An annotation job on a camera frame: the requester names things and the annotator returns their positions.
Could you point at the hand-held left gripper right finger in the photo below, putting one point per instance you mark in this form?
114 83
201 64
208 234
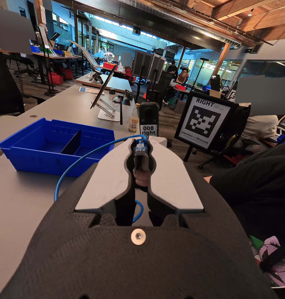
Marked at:
177 179

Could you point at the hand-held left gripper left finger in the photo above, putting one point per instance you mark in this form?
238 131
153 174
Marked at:
102 177

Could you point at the small black box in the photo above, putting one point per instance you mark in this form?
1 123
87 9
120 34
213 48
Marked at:
112 91

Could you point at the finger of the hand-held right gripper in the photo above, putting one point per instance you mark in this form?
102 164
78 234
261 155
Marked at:
163 140

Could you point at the blue white paper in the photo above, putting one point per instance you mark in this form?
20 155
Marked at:
86 89

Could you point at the red toolbox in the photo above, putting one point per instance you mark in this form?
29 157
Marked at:
68 74
56 79

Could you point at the black board metal stand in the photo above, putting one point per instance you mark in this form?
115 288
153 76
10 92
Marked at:
107 116
97 77

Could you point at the person's right hand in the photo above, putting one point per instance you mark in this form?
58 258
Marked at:
141 178

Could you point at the glass bottle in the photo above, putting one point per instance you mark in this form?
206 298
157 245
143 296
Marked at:
133 121

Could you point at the grey panel on stand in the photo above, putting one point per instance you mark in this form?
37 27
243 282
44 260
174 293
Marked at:
142 63
159 67

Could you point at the spiral metal ceiling duct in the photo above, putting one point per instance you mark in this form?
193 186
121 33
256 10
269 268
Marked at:
215 33

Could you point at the black framed marker sign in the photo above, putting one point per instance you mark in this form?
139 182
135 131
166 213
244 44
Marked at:
204 119

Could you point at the blue plastic bin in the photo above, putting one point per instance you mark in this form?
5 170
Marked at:
39 161

